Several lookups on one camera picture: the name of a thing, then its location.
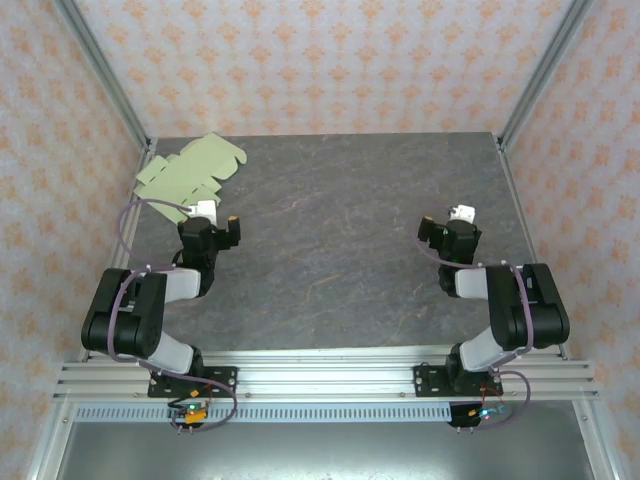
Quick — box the light green paper box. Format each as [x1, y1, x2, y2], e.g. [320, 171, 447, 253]
[133, 132, 249, 225]

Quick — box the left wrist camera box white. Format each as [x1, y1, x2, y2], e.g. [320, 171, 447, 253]
[187, 199, 219, 226]

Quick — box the slotted grey cable duct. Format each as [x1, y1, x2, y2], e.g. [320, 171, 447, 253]
[74, 403, 454, 424]

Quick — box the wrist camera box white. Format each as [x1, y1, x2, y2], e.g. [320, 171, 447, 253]
[187, 199, 219, 226]
[448, 203, 476, 225]

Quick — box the grey metal sheet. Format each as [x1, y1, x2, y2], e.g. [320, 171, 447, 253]
[54, 419, 596, 480]

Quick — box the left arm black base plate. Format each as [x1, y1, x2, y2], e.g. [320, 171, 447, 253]
[147, 366, 239, 400]

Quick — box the aluminium lower frame bar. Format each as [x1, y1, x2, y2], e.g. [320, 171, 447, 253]
[572, 399, 621, 480]
[27, 399, 76, 480]

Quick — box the aluminium frame post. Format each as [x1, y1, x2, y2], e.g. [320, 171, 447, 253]
[497, 0, 596, 151]
[52, 0, 154, 154]

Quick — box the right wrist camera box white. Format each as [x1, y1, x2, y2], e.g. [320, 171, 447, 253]
[448, 203, 476, 225]

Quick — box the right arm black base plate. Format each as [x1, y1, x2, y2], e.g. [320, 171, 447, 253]
[412, 364, 501, 399]

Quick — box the aluminium table side rail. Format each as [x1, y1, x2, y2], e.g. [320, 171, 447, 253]
[79, 139, 159, 361]
[494, 134, 574, 361]

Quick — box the aluminium mounting beam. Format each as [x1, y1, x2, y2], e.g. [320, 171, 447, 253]
[52, 349, 599, 401]

